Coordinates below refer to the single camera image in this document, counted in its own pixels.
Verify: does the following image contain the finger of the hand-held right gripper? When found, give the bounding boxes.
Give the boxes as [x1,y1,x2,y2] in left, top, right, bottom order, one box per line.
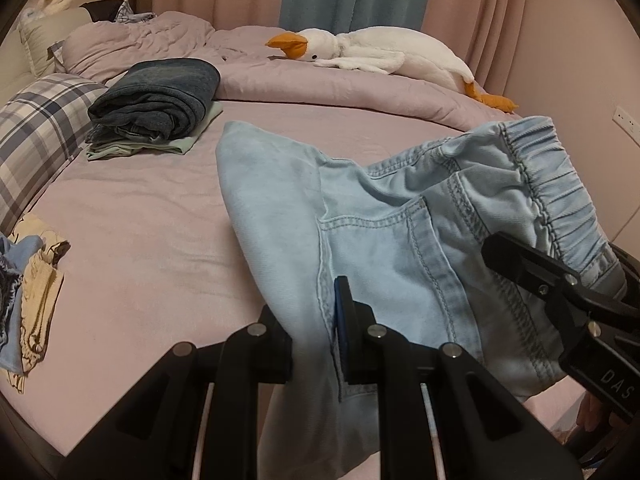
[607,242,640,301]
[481,231,640,356]

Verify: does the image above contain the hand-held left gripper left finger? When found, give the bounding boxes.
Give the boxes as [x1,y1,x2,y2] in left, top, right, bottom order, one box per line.
[57,305,293,480]

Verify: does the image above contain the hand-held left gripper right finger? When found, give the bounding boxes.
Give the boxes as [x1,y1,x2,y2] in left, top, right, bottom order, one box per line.
[332,275,583,480]

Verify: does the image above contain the light blue denim shorts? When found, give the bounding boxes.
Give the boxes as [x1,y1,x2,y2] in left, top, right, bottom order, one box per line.
[216,116,626,480]

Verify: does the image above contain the person's right hand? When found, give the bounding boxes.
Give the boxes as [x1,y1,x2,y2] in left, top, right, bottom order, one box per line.
[575,392,623,436]

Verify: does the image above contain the bed with pink sheet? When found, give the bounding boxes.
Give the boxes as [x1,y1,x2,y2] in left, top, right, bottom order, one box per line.
[0,90,586,480]

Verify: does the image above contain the folded pale green garment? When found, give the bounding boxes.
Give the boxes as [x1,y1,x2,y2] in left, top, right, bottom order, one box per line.
[85,101,223,161]

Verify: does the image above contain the beige garment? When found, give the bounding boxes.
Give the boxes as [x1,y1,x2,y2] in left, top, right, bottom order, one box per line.
[9,212,71,393]

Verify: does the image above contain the pink quilt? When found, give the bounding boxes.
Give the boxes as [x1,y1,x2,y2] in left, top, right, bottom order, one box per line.
[62,10,523,133]

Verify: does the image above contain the white goose plush toy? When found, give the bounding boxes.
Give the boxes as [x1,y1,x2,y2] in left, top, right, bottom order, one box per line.
[265,27,521,113]

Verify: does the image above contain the light blue garment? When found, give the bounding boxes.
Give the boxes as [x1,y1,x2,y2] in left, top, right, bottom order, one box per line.
[0,234,45,376]

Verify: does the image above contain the dark patterned cloth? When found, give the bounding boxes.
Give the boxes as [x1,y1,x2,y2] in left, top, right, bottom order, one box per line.
[0,255,23,356]

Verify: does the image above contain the folded dark blue jeans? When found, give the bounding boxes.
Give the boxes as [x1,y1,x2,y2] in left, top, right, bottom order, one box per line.
[87,57,222,143]

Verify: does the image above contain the plaid pillow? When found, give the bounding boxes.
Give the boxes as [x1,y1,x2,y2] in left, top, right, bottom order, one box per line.
[0,72,108,236]

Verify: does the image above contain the checked cloth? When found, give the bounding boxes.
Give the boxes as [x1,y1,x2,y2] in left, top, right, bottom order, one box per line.
[115,0,156,23]

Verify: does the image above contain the cream pillow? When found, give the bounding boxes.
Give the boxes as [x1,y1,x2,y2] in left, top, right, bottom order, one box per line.
[17,7,93,78]

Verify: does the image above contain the white bunny plush toy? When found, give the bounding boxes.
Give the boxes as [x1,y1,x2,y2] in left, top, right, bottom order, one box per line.
[20,0,71,23]

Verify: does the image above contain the white wall socket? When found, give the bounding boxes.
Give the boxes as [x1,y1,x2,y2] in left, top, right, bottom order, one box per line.
[612,105,640,137]

